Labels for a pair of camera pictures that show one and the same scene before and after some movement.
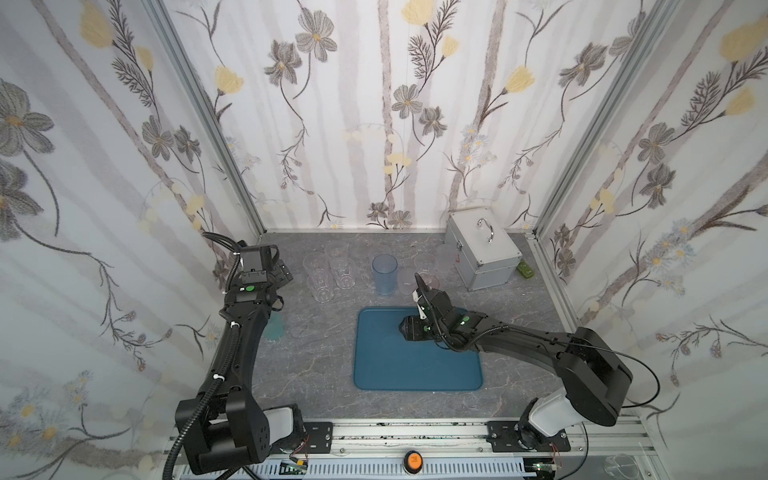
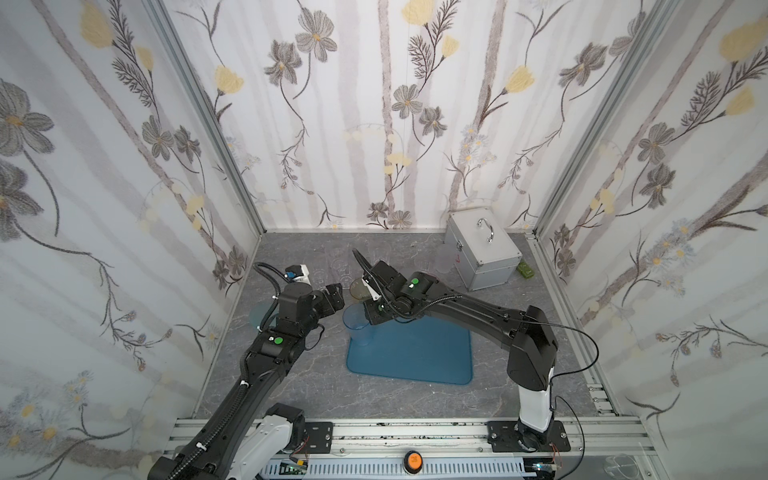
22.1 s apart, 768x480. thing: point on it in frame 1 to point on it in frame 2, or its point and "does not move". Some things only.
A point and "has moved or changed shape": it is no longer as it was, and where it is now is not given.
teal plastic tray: x=383 y=360 has moved or changed shape
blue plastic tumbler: x=385 y=267 has moved or changed shape
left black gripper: x=278 y=274 to x=335 y=295
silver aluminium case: x=480 y=249 does not move
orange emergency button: x=413 y=462 does not move
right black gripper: x=430 y=308 to x=372 y=286
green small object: x=525 y=270 does not move
